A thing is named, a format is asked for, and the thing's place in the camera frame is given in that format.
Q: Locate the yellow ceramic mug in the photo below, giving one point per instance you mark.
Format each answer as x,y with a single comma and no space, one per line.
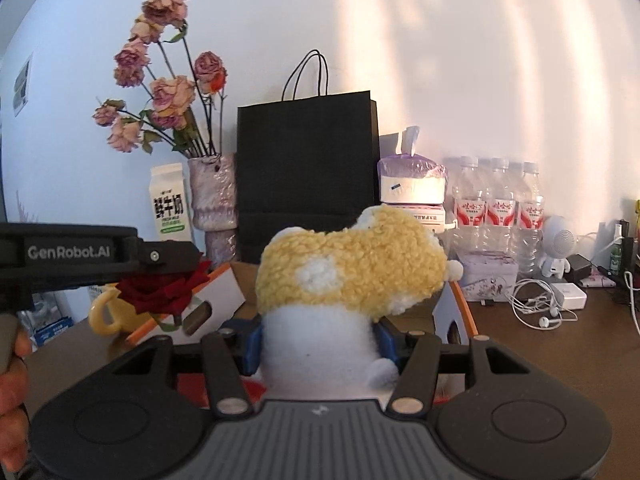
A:
125,321

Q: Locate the black power adapter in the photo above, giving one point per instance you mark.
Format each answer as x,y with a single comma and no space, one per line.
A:
580,267

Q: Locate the small green bottle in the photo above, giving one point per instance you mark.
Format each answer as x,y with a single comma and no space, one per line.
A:
616,255

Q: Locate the white green milk carton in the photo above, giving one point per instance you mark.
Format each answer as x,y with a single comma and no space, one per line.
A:
170,210

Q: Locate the purple tissue pack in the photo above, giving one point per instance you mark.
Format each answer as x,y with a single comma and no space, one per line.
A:
410,182

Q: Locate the white purple printed box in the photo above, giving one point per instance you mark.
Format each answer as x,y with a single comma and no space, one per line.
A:
487,272

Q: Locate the white wall vent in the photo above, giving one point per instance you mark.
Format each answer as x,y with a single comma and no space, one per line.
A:
22,85

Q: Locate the blue white packet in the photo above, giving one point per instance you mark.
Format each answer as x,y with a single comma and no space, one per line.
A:
55,331

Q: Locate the white robot toy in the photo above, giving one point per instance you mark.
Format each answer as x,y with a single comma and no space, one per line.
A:
560,235

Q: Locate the red artificial rose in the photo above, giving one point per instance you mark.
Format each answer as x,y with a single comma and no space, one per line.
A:
155,292

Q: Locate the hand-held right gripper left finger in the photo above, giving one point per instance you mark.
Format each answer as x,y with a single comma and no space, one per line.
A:
249,350

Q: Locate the white charger block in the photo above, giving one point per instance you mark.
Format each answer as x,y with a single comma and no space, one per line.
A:
570,296

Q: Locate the black paper bag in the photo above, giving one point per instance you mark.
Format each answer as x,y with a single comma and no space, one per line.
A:
305,160

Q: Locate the red cardboard box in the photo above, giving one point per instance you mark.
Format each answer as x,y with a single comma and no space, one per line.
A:
220,290

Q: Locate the dried pink flower bouquet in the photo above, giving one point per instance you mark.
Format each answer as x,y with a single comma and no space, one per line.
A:
172,95

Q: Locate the black desk device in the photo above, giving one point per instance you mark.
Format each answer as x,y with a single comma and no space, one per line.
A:
629,250

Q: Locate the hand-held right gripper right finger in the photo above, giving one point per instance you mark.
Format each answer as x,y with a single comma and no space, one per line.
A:
386,341

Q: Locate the pink patterned card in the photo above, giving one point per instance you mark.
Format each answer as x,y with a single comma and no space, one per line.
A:
600,280

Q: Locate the person's left hand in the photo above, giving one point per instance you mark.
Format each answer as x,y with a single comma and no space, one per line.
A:
12,400

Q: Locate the purple textured vase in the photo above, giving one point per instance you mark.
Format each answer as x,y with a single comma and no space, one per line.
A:
212,195

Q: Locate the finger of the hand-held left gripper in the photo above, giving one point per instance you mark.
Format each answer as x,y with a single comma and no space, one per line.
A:
170,257

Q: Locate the white flat box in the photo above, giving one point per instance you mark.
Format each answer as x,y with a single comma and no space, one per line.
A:
425,215

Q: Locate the yellow white plush sheep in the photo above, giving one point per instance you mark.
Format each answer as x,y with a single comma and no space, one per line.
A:
340,265

